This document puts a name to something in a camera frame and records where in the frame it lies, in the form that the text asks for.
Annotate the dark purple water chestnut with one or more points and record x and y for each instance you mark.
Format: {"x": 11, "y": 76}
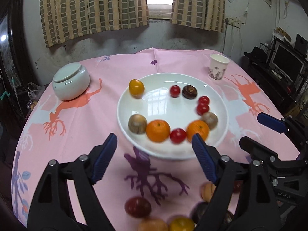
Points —
{"x": 189, "y": 92}
{"x": 199, "y": 211}
{"x": 228, "y": 217}

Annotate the computer monitor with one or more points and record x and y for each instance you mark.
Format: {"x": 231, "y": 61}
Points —
{"x": 287, "y": 61}

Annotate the black speaker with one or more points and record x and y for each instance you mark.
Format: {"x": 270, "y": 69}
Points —
{"x": 301, "y": 44}

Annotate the dark red tomato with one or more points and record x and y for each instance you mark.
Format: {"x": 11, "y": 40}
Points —
{"x": 237, "y": 186}
{"x": 138, "y": 207}

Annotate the yellow tomato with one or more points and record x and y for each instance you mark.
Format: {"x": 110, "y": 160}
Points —
{"x": 181, "y": 224}

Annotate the white oval plate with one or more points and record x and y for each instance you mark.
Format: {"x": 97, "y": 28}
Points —
{"x": 168, "y": 110}

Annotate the orange mandarin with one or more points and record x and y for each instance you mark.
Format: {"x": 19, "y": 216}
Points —
{"x": 199, "y": 127}
{"x": 158, "y": 130}

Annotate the wide checked curtain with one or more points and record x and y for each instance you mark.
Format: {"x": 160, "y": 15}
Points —
{"x": 96, "y": 7}

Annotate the pale yellow passion fruit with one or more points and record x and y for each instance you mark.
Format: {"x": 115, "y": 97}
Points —
{"x": 152, "y": 225}

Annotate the pale green lidded ceramic jar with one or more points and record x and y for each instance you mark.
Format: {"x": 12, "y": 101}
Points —
{"x": 72, "y": 86}

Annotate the narrow checked curtain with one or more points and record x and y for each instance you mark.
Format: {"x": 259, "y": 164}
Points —
{"x": 197, "y": 2}

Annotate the green-brown passion fruit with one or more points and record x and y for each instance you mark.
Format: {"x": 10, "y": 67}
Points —
{"x": 137, "y": 124}

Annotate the wall socket strip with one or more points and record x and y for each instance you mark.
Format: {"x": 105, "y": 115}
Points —
{"x": 233, "y": 22}

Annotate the brown passion fruit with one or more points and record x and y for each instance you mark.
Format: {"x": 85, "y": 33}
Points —
{"x": 209, "y": 120}

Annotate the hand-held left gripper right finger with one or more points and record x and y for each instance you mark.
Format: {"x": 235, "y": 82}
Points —
{"x": 204, "y": 160}

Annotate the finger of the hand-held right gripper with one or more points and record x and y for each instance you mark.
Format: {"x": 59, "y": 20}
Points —
{"x": 270, "y": 122}
{"x": 255, "y": 146}

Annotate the clear plastic bag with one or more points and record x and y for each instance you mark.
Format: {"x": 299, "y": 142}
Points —
{"x": 35, "y": 93}

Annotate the floral paper cup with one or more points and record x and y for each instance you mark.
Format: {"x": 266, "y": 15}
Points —
{"x": 217, "y": 67}

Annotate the pink printed tablecloth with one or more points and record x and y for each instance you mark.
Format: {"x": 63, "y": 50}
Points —
{"x": 72, "y": 125}

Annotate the orange-yellow tomato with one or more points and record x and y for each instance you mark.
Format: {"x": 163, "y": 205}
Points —
{"x": 136, "y": 87}

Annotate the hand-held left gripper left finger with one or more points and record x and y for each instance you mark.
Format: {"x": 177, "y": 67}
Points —
{"x": 103, "y": 161}

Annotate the red cherry tomato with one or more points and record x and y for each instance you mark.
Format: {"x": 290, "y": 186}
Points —
{"x": 175, "y": 91}
{"x": 202, "y": 109}
{"x": 178, "y": 136}
{"x": 204, "y": 100}

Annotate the black media stand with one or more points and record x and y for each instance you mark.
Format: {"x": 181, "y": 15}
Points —
{"x": 267, "y": 84}

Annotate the black hat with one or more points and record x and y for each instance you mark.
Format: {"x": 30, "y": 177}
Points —
{"x": 256, "y": 54}

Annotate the speckled pale round fruit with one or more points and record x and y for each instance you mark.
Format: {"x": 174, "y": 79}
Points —
{"x": 207, "y": 192}

